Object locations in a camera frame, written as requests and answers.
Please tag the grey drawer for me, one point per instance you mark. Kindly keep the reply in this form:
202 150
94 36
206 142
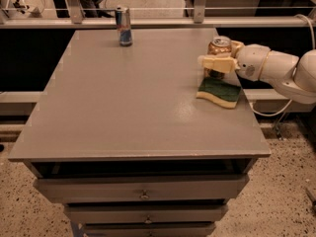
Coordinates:
155 188
150 230
146 213

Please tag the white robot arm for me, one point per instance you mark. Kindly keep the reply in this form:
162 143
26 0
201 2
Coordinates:
289 75

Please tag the bottom grey drawer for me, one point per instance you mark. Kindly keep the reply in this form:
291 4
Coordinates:
150 230

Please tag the orange LaCroix soda can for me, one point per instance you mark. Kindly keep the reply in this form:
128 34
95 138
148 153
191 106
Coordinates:
220 46

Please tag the green and yellow sponge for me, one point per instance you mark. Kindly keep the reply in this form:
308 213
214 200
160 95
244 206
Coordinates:
219 92

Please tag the grey drawer cabinet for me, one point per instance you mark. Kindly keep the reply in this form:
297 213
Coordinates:
115 112

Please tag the top grey drawer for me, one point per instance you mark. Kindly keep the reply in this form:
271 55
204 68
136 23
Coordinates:
155 188

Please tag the blue silver energy drink can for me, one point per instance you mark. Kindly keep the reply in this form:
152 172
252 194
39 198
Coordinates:
123 26

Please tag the middle grey drawer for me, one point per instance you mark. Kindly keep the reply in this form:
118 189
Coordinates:
146 213

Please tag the grey metal railing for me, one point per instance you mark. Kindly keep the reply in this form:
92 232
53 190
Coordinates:
41 14

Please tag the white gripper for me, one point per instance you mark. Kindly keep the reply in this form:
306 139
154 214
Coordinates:
251 62

